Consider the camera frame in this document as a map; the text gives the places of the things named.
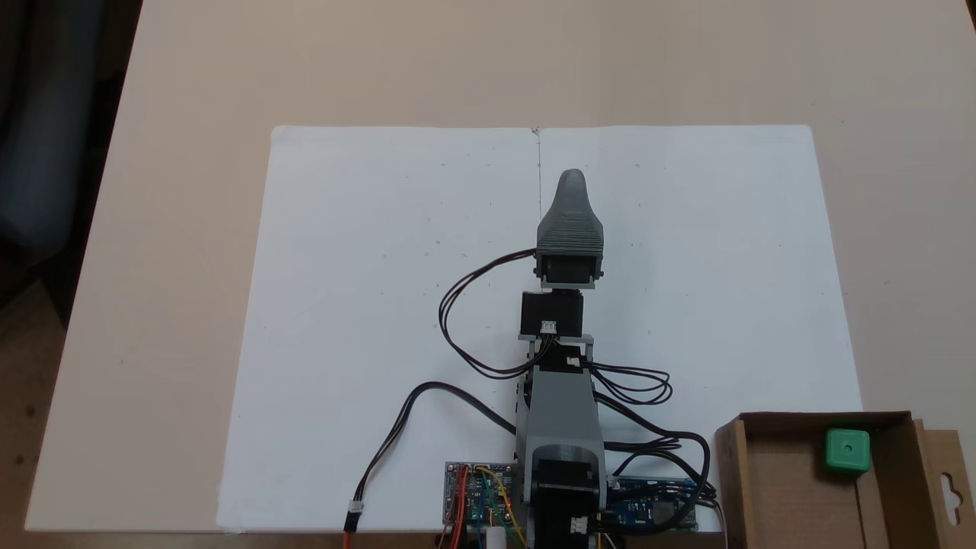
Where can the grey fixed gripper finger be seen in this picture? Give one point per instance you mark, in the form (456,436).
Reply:
(572,206)

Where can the white plastic connector block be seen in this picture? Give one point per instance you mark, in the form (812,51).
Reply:
(496,538)

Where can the green circuit board red LED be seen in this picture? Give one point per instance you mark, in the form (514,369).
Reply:
(476,496)

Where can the brown cardboard box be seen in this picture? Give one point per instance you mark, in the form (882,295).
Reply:
(785,503)

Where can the blue grey chair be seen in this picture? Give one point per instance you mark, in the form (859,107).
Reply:
(46,114)

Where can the blue circuit board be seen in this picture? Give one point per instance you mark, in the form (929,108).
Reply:
(656,511)

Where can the green dice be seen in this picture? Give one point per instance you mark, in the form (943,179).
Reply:
(846,451)

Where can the white paper sheet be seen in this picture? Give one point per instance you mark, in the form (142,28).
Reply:
(724,305)
(343,305)

